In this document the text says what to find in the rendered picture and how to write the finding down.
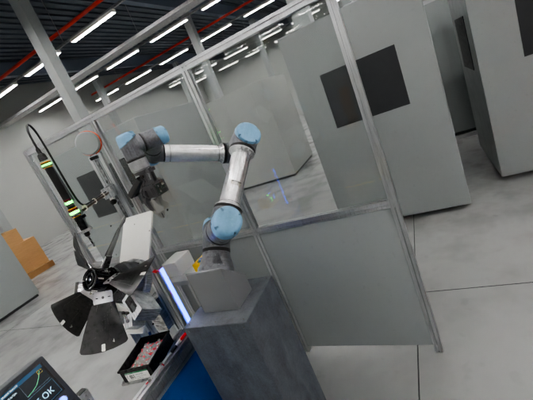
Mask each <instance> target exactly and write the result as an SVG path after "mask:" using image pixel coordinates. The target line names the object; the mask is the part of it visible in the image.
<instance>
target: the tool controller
mask: <svg viewBox="0 0 533 400"><path fill-rule="evenodd" d="M63 395H66V396H67V397H68V400H81V399H80V398H79V396H78V395H77V394H76V393H75V392H74V391H73V390H72V389H71V388H70V387H69V386H68V385H67V383H66V382H65V381H64V380H63V379H62V378H61V377H60V375H59V374H58V373H57V372H56V371H55V370H54V368H53V367H52V366H51V365H50V364H49V363H48V361H47V360H46V359H45V358H44V357H43V356H40V357H38V358H36V359H34V360H32V361H30V362H29V363H27V364H26V365H25V366H24V367H23V368H22V369H20V370H19V371H18V372H17V373H15V374H14V375H13V376H12V377H10V378H9V379H8V380H7V381H5V382H4V383H3V384H2V385H1V386H0V400H59V398H60V397H61V396H63Z"/></svg>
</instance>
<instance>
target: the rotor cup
mask: <svg viewBox="0 0 533 400"><path fill-rule="evenodd" d="M116 273H120V272H119V270H118V269H117V268H115V267H109V268H107V269H102V268H96V267H90V268H89V269H87V271H86V272H85V274H84V276H83V279H82V287H83V289H84V290H85V291H89V292H102V291H106V290H112V291H113V294H114V293H115V292H116V291H117V288H116V287H113V286H112V285H110V284H106V285H102V284H103V283H104V282H105V281H106V280H107V279H108V278H110V277H111V276H112V275H114V274H116ZM89 277H91V280H90V281H89V280H88V279H89ZM99 278H104V279H99ZM92 290H97V291H92Z"/></svg>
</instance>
